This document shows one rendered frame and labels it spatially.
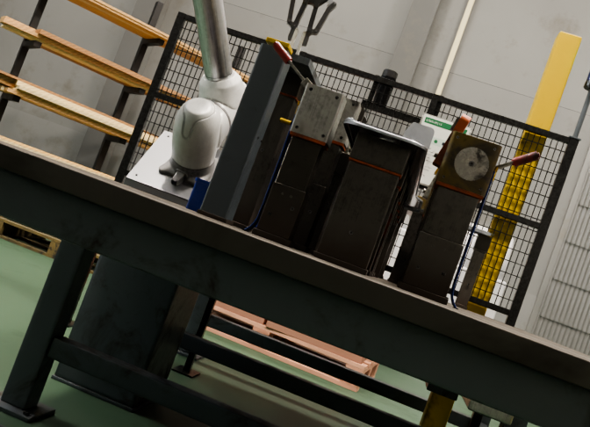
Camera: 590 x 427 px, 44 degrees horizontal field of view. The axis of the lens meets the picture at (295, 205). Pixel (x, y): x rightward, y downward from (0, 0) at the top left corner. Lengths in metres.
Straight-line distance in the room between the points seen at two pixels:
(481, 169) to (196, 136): 1.16
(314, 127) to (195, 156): 0.96
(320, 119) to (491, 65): 7.61
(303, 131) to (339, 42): 7.66
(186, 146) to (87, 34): 7.75
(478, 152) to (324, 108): 0.35
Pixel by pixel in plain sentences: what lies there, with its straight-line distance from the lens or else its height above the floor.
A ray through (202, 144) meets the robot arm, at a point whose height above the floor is 0.92.
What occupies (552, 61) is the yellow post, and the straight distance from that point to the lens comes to 3.46.
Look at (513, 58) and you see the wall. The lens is 9.24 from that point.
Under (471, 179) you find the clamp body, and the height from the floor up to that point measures 0.97.
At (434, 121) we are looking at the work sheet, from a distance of 3.30.
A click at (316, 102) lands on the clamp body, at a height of 1.02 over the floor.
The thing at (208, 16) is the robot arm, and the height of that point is 1.32.
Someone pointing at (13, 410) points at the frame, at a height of 0.01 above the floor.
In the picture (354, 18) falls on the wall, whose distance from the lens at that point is 9.36.
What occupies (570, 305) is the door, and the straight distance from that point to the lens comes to 8.89.
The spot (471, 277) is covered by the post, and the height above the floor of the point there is 0.82.
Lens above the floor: 0.71
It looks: 3 degrees up
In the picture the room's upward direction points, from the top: 20 degrees clockwise
